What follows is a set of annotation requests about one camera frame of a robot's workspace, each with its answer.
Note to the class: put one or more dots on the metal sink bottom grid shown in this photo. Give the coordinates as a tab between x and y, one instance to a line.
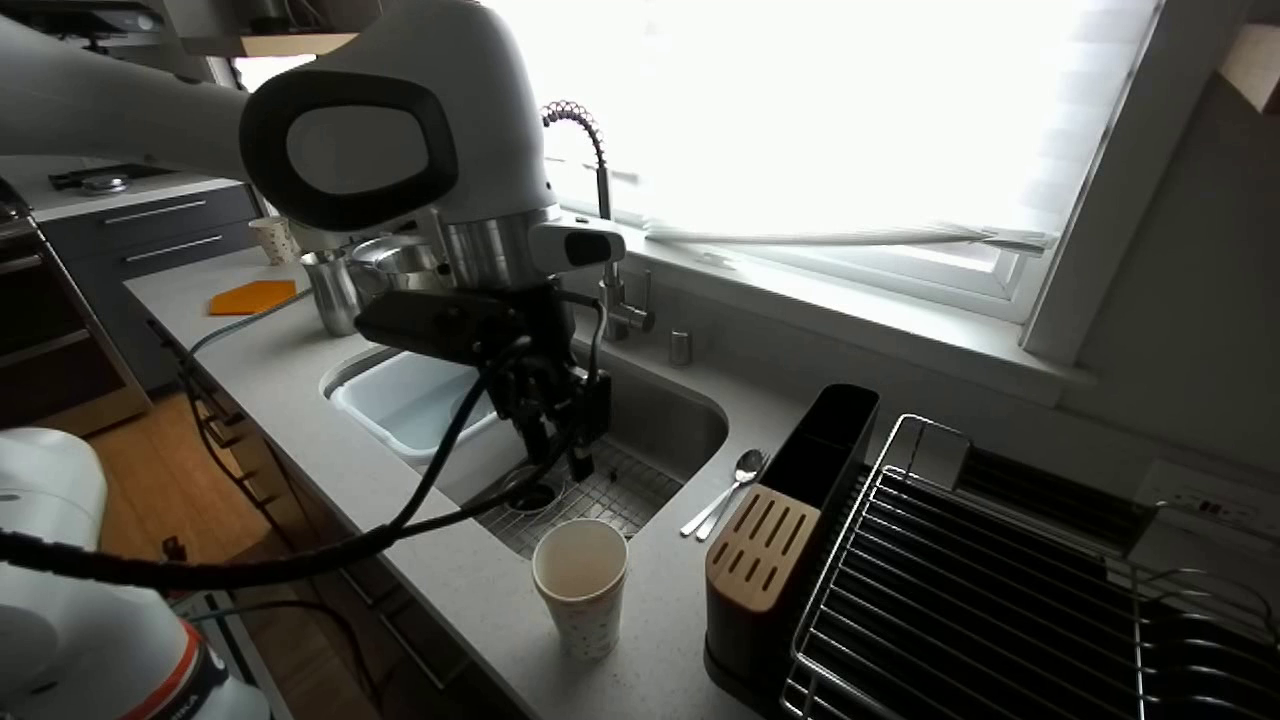
627	498

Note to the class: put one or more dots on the white pleated window blind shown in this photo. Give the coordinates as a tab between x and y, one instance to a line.
824	121

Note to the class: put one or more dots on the small chrome sink fitting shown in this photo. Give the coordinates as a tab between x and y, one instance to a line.
682	347

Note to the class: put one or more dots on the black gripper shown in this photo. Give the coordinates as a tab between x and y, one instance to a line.
535	335

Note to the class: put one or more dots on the metal canister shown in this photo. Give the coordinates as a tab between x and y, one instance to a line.
328	301

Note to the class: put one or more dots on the black utensil caddy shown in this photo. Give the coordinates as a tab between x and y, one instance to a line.
833	443

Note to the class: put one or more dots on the grey drawer cabinet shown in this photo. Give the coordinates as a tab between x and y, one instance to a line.
147	246

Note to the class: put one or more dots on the metal spoon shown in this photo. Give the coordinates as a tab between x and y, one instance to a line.
748	467

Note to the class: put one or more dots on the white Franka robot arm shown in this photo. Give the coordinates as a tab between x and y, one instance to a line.
106	104

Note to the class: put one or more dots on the flat orange pad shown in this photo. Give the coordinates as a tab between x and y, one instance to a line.
252	298

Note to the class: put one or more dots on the dark open cabinet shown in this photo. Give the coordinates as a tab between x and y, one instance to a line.
52	347

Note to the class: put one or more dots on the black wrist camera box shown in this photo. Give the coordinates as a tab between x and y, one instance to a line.
441	325

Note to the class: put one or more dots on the wooden knife block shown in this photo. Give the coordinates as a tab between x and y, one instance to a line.
760	546

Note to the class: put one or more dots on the black sink faucet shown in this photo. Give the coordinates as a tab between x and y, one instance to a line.
600	172

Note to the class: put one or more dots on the wooden shelf board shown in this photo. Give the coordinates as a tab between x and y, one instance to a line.
281	43

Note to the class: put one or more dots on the stainless steel sink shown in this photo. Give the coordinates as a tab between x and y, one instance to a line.
677	414

